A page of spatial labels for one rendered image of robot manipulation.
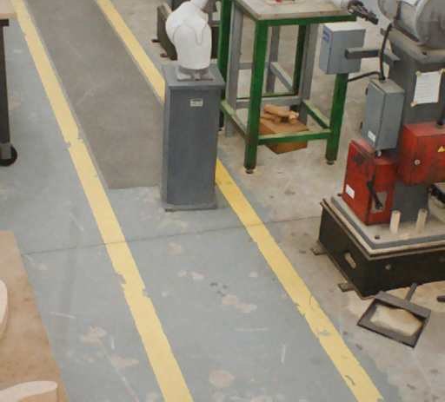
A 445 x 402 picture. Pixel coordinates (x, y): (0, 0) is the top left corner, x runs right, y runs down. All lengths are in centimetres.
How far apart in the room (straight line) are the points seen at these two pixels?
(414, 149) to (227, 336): 109
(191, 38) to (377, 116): 99
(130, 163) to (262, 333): 159
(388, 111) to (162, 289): 125
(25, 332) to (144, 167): 272
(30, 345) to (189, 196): 236
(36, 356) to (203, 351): 150
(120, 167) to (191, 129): 73
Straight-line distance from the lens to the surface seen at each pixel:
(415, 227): 400
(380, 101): 372
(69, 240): 425
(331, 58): 379
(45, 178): 478
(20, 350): 221
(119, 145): 511
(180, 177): 439
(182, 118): 424
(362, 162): 385
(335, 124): 494
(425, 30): 360
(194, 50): 416
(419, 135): 368
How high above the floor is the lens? 232
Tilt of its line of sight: 29 degrees down
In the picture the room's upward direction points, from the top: 4 degrees clockwise
